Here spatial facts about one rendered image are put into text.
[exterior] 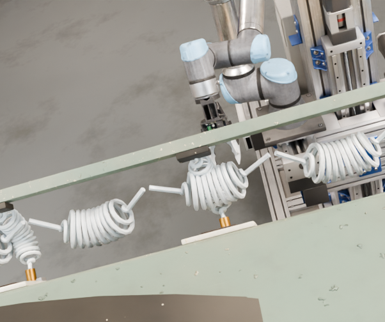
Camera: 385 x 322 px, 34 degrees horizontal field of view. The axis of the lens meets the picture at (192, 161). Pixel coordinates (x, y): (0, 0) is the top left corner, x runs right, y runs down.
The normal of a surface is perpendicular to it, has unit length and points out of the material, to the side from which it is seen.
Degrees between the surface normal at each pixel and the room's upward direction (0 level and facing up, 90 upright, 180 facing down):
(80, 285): 0
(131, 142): 0
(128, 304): 20
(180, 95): 0
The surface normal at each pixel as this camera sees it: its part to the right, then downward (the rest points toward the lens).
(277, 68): -0.15, -0.74
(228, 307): 0.16, -0.78
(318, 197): 0.07, 0.63
